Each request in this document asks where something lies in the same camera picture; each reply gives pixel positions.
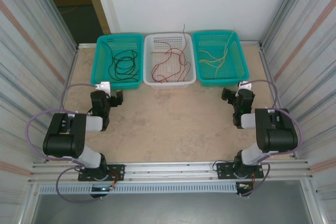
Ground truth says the teal perforated plastic basket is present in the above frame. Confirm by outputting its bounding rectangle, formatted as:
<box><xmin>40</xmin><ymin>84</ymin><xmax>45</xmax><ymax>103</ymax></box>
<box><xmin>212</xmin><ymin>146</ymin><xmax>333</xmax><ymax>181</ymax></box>
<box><xmin>90</xmin><ymin>34</ymin><xmax>144</xmax><ymax>91</ymax></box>
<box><xmin>192</xmin><ymin>29</ymin><xmax>250</xmax><ymax>88</ymax></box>

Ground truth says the white perforated plastic basket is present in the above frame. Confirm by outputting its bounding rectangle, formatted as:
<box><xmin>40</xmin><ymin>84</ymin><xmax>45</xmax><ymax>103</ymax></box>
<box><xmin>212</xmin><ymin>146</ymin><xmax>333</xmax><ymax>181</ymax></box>
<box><xmin>143</xmin><ymin>33</ymin><xmax>197</xmax><ymax>90</ymax></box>

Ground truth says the black controller board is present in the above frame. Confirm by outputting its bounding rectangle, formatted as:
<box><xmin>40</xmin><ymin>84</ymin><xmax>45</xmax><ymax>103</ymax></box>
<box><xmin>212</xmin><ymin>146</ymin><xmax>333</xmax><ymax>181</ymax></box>
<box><xmin>235</xmin><ymin>182</ymin><xmax>257</xmax><ymax>198</ymax></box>
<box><xmin>90</xmin><ymin>186</ymin><xmax>116</xmax><ymax>200</ymax></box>

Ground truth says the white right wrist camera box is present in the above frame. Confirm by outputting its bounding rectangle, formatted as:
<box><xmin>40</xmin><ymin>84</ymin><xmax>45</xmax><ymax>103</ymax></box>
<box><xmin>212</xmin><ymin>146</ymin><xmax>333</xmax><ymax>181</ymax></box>
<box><xmin>237</xmin><ymin>80</ymin><xmax>253</xmax><ymax>91</ymax></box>

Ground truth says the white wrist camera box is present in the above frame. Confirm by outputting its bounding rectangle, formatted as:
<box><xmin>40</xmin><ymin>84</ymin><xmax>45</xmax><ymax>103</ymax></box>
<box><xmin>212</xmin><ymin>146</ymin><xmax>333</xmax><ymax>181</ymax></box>
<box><xmin>94</xmin><ymin>81</ymin><xmax>111</xmax><ymax>94</ymax></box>
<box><xmin>237</xmin><ymin>80</ymin><xmax>253</xmax><ymax>91</ymax></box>

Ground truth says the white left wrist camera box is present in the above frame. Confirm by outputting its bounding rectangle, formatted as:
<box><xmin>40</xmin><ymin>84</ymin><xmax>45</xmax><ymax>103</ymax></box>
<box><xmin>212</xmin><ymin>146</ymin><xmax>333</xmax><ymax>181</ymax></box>
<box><xmin>94</xmin><ymin>81</ymin><xmax>111</xmax><ymax>94</ymax></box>

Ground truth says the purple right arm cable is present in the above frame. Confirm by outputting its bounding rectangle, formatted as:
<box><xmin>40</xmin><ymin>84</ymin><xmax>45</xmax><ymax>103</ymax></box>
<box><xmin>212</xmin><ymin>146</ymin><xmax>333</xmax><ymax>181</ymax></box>
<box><xmin>240</xmin><ymin>79</ymin><xmax>304</xmax><ymax>198</ymax></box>

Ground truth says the aluminium frame rail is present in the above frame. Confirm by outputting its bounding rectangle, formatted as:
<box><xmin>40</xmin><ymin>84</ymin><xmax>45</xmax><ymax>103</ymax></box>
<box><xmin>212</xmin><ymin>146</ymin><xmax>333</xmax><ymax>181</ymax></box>
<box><xmin>258</xmin><ymin>45</ymin><xmax>299</xmax><ymax>159</ymax></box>
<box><xmin>48</xmin><ymin>47</ymin><xmax>81</xmax><ymax>162</ymax></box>

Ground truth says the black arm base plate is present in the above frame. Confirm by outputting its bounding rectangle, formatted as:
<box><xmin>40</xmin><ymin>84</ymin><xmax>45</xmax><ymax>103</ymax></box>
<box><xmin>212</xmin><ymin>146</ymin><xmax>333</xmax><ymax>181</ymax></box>
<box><xmin>78</xmin><ymin>164</ymin><xmax>126</xmax><ymax>182</ymax></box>
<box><xmin>216</xmin><ymin>162</ymin><xmax>265</xmax><ymax>180</ymax></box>

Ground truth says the wide aluminium mounting rail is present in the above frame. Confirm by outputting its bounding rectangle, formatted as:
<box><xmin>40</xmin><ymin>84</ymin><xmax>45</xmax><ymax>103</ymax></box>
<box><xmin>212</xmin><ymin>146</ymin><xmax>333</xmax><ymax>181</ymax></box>
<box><xmin>30</xmin><ymin>158</ymin><xmax>314</xmax><ymax>183</ymax></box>

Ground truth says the tan door frame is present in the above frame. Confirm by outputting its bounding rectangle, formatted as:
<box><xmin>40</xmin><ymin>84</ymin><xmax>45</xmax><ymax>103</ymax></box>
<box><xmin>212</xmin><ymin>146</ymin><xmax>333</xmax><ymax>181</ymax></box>
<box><xmin>80</xmin><ymin>0</ymin><xmax>112</xmax><ymax>36</ymax></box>

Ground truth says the orange cable on floor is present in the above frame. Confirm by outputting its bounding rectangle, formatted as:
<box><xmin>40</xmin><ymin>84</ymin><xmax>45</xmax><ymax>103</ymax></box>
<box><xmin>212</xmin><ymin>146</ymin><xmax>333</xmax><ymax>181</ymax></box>
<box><xmin>58</xmin><ymin>5</ymin><xmax>79</xmax><ymax>15</ymax></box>

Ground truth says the grey slotted cable duct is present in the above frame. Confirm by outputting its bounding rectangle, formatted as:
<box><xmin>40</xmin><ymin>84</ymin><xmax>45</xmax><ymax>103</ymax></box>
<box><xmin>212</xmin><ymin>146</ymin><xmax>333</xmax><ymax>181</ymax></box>
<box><xmin>39</xmin><ymin>183</ymin><xmax>238</xmax><ymax>195</ymax></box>

